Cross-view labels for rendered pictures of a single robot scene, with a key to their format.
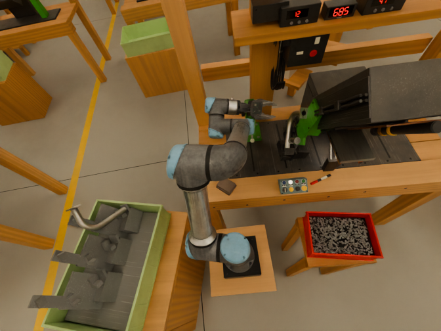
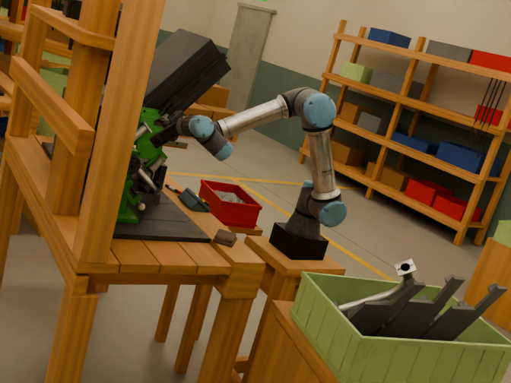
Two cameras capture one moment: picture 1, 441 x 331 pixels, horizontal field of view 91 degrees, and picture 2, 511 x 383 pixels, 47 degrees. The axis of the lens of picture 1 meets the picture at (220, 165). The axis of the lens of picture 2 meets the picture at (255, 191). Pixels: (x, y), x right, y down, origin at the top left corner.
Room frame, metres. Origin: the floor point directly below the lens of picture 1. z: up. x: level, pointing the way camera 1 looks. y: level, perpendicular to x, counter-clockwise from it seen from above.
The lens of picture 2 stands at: (1.98, 1.60, 1.68)
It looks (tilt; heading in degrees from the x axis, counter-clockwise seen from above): 15 degrees down; 227
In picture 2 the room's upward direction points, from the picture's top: 16 degrees clockwise
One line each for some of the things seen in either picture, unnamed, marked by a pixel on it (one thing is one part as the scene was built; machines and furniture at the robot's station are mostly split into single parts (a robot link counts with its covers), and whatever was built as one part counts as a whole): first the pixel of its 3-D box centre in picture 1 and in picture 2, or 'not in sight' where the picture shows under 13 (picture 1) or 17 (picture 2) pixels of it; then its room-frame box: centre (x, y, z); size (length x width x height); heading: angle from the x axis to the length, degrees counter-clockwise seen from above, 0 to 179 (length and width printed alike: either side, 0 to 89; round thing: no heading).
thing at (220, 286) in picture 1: (239, 258); (294, 255); (0.17, 0.01, 0.83); 0.32 x 0.32 x 0.04; 83
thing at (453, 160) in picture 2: not in sight; (403, 122); (-4.62, -3.07, 1.10); 3.01 x 0.55 x 2.20; 87
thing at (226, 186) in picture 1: (226, 185); (225, 237); (0.56, -0.01, 0.91); 0.10 x 0.08 x 0.03; 42
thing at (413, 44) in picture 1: (309, 58); (42, 96); (1.10, -0.66, 1.23); 1.30 x 0.05 x 0.09; 81
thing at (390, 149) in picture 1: (312, 142); (115, 185); (0.74, -0.61, 0.89); 1.10 x 0.42 x 0.02; 81
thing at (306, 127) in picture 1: (314, 121); (148, 131); (0.68, -0.52, 1.17); 0.13 x 0.12 x 0.20; 81
